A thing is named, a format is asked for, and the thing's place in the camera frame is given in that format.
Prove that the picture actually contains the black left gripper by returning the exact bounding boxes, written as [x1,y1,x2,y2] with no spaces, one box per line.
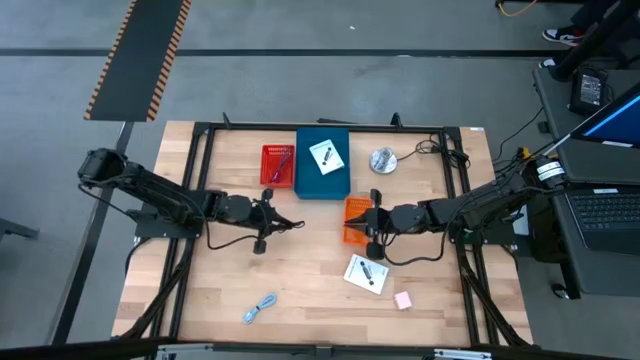
[252,187,300,255]

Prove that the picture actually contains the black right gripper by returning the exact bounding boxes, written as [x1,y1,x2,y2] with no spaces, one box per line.
[345,187,390,261]

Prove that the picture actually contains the magenta cable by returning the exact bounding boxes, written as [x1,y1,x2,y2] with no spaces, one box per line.
[272,148,293,184]

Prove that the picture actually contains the white box with black print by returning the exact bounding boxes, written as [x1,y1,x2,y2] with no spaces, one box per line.
[343,253,391,296]
[308,139,346,176]

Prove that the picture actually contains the blue plastic bin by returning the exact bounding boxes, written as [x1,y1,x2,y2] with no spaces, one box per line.
[293,127,351,201]

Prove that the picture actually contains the orange slotted plastic basket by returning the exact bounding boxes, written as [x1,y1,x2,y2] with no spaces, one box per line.
[342,196,376,247]

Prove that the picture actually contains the red slotted plastic basket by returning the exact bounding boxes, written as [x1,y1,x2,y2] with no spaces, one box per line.
[259,144,296,189]

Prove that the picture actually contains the round silver disc device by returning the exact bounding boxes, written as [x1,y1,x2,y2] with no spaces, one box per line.
[368,146,399,176]

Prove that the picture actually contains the black orange striped floor mat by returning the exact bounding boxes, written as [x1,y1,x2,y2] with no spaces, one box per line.
[82,0,193,123]

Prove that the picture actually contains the grey side desk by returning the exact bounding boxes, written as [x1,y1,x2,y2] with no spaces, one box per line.
[531,67,640,299]

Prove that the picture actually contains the black laptop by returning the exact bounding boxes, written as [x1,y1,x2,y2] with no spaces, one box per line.
[563,187,640,256]

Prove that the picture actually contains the grey furniture leg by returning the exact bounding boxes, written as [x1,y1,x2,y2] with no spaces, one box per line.
[0,217,41,241]

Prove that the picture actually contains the monitor with blue screen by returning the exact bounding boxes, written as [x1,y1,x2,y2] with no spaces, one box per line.
[569,82,640,150]

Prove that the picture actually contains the person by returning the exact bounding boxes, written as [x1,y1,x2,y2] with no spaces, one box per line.
[549,0,640,83]

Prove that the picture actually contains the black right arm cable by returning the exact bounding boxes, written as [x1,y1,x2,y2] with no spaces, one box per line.
[380,224,450,267]

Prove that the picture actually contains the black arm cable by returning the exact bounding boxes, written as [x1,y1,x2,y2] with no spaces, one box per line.
[380,224,450,267]
[203,214,266,251]

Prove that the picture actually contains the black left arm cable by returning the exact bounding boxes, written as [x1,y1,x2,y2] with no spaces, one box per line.
[203,214,266,251]

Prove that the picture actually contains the light blue coiled cable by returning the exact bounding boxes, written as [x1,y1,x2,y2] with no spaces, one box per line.
[241,292,278,325]

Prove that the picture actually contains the black aluminium table frame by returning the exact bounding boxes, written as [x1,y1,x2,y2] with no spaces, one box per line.
[112,112,534,360]

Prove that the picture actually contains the black cable bundle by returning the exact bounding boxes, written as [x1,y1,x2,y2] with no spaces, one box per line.
[399,133,471,170]

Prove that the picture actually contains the yellow cable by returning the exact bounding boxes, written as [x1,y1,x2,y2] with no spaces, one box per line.
[494,0,539,19]

